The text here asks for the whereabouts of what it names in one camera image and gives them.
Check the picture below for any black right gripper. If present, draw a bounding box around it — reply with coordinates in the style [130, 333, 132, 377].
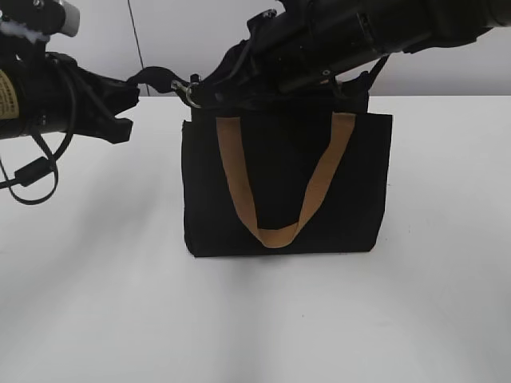
[199, 7, 359, 108]

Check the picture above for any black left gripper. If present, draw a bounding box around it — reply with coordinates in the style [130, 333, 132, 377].
[38, 52, 140, 144]

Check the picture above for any black bag with tan handles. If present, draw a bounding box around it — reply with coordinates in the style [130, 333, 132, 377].
[181, 85, 393, 258]

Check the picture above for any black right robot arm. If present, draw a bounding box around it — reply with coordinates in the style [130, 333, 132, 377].
[192, 0, 510, 107]

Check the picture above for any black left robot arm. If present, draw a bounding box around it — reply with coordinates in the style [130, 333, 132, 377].
[1, 1, 140, 144]

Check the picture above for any black cable with ferrite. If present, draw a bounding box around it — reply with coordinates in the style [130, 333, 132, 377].
[0, 55, 81, 207]

